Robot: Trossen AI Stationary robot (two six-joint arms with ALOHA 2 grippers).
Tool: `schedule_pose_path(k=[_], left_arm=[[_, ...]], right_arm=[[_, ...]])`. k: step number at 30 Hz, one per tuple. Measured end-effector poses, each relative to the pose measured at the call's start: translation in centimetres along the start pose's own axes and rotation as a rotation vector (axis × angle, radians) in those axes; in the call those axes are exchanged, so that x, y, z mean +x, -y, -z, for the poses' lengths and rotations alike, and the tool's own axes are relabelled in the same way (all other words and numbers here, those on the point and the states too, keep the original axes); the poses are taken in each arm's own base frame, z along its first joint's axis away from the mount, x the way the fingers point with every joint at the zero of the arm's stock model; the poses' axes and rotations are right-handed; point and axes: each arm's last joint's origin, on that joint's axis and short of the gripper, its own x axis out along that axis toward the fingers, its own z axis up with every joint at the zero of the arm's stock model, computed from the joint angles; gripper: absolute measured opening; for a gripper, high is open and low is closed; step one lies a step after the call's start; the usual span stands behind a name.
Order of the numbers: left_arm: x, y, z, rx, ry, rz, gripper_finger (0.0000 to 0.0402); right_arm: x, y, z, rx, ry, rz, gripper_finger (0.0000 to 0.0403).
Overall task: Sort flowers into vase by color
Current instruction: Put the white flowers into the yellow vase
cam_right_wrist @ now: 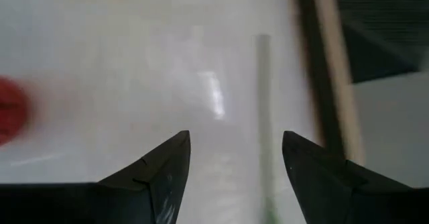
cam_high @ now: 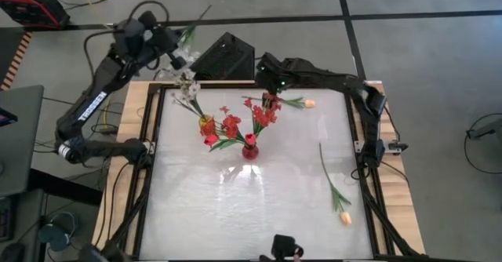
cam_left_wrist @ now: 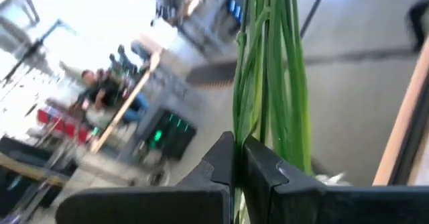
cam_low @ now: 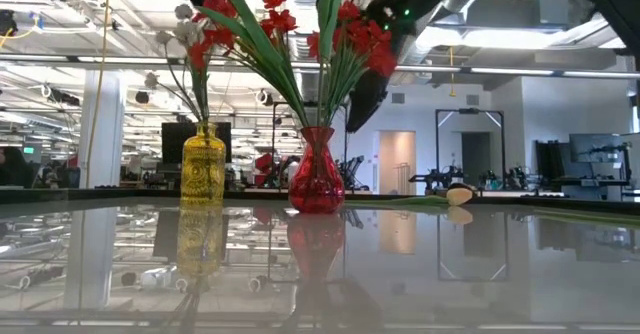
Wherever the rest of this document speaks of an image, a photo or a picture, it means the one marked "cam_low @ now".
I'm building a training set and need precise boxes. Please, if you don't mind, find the yellow power cable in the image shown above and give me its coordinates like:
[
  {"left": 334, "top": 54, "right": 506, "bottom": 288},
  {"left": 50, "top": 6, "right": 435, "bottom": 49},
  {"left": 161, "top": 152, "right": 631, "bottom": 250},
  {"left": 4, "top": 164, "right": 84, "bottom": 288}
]
[{"left": 84, "top": 0, "right": 112, "bottom": 190}]

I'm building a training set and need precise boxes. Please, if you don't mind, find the peach artificial tulip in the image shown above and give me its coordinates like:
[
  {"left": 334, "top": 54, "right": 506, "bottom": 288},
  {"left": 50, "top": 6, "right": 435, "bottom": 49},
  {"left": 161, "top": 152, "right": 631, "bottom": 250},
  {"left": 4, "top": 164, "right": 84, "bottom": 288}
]
[{"left": 344, "top": 182, "right": 477, "bottom": 208}]

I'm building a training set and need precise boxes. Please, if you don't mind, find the red glass vase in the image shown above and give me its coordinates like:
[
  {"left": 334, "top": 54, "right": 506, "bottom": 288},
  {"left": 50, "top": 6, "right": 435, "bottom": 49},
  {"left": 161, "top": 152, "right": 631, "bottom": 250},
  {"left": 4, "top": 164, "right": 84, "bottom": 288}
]
[{"left": 288, "top": 126, "right": 347, "bottom": 215}]

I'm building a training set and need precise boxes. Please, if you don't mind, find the black equipment desk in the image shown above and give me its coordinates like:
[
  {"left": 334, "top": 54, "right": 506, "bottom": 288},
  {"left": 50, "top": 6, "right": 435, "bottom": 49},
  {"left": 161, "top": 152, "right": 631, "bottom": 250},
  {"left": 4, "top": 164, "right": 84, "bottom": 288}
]
[{"left": 534, "top": 141, "right": 640, "bottom": 200}]

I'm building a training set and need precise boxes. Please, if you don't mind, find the black monitor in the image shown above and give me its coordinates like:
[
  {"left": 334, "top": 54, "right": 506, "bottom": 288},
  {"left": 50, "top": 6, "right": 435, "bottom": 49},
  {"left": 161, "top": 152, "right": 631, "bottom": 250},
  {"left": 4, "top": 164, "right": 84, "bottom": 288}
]
[{"left": 160, "top": 121, "right": 234, "bottom": 165}]

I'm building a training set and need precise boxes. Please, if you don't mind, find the person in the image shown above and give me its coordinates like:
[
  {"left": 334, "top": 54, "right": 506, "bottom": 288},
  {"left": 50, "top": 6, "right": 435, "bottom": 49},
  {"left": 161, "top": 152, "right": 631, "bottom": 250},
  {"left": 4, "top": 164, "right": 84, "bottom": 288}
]
[{"left": 0, "top": 146, "right": 37, "bottom": 189}]

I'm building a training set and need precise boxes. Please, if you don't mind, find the silver ventilation duct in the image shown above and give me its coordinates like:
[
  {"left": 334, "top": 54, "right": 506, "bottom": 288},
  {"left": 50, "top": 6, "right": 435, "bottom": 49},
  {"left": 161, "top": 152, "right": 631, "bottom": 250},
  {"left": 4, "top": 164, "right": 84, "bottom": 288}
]
[{"left": 394, "top": 0, "right": 626, "bottom": 75}]

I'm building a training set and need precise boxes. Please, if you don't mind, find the dark wall monitor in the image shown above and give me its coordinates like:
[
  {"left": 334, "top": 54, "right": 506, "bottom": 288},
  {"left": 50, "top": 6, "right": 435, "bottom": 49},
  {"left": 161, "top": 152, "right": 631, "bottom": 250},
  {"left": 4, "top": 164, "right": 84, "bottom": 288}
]
[{"left": 568, "top": 132, "right": 632, "bottom": 166}]

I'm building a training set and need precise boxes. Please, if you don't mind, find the beige door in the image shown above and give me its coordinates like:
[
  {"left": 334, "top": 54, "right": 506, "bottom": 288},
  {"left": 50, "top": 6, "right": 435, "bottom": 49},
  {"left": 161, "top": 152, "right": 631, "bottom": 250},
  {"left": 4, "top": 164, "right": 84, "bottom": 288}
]
[{"left": 378, "top": 130, "right": 417, "bottom": 196}]

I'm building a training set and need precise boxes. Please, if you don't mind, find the yellow glass vase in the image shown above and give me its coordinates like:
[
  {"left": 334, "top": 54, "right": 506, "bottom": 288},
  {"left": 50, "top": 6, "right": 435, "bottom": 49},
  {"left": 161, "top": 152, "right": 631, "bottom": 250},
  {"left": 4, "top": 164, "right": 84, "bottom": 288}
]
[{"left": 179, "top": 121, "right": 228, "bottom": 209}]

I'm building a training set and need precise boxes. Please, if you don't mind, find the black rack frame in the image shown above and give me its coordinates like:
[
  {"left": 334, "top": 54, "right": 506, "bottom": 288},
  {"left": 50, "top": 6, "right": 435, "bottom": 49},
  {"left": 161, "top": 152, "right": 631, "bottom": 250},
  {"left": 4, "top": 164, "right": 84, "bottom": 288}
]
[{"left": 434, "top": 107, "right": 506, "bottom": 198}]

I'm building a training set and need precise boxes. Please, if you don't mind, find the red artificial flower bunch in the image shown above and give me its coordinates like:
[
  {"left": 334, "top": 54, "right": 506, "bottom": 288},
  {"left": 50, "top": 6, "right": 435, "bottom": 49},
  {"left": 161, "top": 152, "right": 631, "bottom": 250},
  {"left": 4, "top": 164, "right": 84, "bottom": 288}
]
[
  {"left": 187, "top": 0, "right": 321, "bottom": 128},
  {"left": 305, "top": 0, "right": 400, "bottom": 128}
]

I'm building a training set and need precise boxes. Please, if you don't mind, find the small white flower bunch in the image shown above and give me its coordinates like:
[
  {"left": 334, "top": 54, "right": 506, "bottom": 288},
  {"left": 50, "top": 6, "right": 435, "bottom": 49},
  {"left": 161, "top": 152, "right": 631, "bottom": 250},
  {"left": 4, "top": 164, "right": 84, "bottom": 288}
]
[{"left": 143, "top": 2, "right": 214, "bottom": 125}]

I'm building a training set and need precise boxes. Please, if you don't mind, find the white pillar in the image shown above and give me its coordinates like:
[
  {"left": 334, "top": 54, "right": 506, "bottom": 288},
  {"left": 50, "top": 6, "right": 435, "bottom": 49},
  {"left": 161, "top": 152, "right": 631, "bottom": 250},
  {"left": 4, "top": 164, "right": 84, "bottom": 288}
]
[{"left": 77, "top": 70, "right": 126, "bottom": 190}]

